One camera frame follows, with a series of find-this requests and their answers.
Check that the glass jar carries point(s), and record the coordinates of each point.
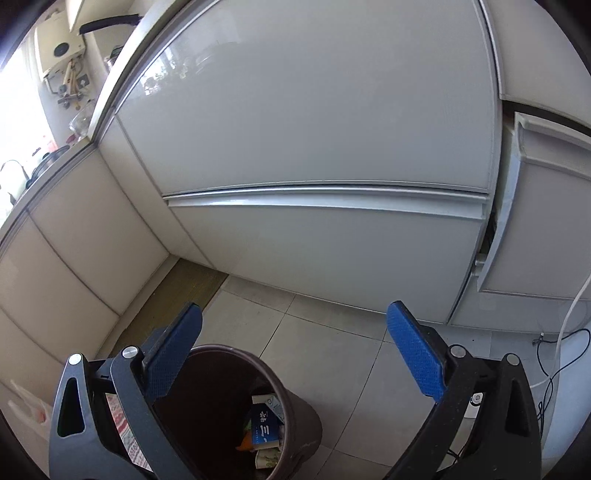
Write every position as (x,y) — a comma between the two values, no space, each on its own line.
(79,124)

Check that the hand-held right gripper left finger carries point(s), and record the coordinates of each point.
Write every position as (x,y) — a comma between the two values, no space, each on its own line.
(173,360)

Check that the white water heater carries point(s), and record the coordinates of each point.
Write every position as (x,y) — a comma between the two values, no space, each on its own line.
(60,48)

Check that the white refrigerator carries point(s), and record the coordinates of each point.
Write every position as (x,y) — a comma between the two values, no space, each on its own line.
(323,115)

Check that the grey kitchen countertop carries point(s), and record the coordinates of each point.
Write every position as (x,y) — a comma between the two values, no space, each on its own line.
(102,101)

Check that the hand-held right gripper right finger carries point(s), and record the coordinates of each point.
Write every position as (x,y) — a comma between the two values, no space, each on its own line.
(415,353)

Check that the white kitchen cabinets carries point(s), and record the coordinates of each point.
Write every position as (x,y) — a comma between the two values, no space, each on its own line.
(69,254)

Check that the patterned woven tablecloth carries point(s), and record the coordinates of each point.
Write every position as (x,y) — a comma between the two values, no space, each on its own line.
(122,424)

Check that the blue box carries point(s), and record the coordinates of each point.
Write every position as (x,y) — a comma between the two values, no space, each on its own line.
(265,424)

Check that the white plastic bag red print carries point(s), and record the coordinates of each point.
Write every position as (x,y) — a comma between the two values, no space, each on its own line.
(32,406)

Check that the orange peel piece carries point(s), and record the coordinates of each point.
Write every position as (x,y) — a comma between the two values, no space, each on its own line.
(244,444)

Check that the brown trash bin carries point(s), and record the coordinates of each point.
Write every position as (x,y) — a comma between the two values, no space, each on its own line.
(295,415)

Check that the open white cabinet door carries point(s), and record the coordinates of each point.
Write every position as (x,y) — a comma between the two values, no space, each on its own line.
(545,207)

